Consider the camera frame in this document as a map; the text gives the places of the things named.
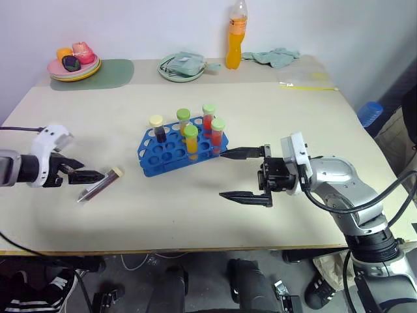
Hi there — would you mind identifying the green placemat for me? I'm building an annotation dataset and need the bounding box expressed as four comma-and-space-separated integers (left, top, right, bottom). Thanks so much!
49, 58, 136, 92

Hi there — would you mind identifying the black rounded object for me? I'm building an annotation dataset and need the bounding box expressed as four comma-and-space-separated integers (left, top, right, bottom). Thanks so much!
401, 86, 417, 146

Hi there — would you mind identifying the thin black cable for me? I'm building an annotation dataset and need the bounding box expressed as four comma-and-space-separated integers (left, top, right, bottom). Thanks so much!
0, 230, 38, 256

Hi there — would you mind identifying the pale green plate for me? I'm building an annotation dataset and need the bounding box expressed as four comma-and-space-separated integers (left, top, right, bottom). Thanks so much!
48, 61, 103, 83
157, 53, 207, 83

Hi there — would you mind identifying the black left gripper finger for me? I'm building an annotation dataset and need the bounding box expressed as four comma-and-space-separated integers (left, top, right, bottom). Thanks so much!
57, 155, 87, 171
66, 169, 107, 186

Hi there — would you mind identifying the clear bag with yellow strip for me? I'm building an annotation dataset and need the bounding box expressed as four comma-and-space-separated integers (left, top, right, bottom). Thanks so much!
277, 68, 339, 93

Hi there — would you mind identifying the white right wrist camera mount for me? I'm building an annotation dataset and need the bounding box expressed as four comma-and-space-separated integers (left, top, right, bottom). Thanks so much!
280, 131, 314, 197

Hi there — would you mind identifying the blue plastic test tube rack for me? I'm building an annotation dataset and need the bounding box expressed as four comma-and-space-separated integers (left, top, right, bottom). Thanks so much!
138, 116, 230, 179

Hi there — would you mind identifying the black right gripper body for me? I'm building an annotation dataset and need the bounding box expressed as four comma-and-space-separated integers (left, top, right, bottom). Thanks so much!
257, 156, 298, 194

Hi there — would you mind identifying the black white striped sneaker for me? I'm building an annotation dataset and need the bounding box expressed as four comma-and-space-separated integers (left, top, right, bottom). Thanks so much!
304, 269, 347, 310

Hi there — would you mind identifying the dark purple toy food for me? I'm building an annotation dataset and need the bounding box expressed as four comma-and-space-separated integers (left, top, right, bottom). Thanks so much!
61, 55, 81, 72

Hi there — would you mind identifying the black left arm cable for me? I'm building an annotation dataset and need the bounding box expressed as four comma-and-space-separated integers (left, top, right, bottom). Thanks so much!
0, 126, 46, 134

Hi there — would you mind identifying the dark rounded shape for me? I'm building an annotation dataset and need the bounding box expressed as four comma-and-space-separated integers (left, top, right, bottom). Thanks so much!
227, 258, 283, 313
162, 264, 190, 313

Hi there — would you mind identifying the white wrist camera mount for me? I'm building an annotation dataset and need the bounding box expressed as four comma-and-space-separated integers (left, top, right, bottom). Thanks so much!
28, 123, 74, 189
280, 131, 314, 197

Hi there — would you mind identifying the black white striped shoe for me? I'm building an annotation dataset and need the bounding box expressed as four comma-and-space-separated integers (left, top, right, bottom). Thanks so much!
0, 267, 78, 313

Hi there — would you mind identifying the pink toy food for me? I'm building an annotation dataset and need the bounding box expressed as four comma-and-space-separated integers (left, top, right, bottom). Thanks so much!
71, 41, 96, 65

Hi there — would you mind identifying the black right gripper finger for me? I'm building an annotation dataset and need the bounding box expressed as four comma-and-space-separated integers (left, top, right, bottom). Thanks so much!
218, 188, 273, 209
220, 143, 272, 161

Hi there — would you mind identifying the teal fabric pouch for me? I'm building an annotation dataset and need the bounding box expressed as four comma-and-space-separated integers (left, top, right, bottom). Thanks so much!
164, 51, 207, 77

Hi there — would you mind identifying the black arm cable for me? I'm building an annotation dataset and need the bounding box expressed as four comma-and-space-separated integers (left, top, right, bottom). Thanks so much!
0, 126, 46, 134
301, 169, 417, 216

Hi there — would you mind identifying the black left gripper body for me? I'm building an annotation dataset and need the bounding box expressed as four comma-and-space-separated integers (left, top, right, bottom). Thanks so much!
41, 151, 70, 188

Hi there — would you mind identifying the cream cap dark liquid tube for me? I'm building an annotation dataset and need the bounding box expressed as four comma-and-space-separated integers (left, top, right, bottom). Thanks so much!
149, 114, 168, 144
77, 166, 125, 203

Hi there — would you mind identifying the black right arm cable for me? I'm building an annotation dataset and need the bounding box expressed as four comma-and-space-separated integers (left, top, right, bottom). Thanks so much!
301, 169, 417, 216

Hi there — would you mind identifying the pink plate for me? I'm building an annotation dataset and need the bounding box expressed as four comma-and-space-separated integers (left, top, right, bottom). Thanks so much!
46, 53, 100, 78

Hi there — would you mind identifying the teal crumpled cloth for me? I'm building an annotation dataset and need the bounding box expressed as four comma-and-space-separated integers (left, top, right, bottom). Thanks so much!
241, 48, 301, 69

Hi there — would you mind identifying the green cap red liquid tube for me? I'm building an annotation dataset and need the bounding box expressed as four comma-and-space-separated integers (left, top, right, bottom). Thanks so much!
210, 117, 227, 157
201, 103, 217, 138

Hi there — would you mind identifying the orange toy food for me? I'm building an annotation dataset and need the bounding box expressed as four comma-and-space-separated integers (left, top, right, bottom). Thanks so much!
55, 47, 73, 63

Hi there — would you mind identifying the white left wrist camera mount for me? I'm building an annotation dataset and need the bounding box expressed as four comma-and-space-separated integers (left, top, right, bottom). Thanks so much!
28, 123, 74, 189

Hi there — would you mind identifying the white floor cable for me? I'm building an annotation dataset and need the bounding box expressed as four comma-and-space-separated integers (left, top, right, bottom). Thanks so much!
120, 250, 185, 272

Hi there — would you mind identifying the orange soda bottle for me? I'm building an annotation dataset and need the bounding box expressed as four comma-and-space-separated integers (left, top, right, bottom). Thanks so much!
225, 0, 250, 70

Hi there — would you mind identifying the green cap yellow liquid tube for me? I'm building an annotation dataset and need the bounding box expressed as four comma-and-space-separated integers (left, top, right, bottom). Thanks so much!
182, 125, 199, 161
176, 108, 192, 131

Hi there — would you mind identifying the blue cup stack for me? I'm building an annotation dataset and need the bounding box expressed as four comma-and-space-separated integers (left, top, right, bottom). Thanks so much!
356, 101, 384, 128

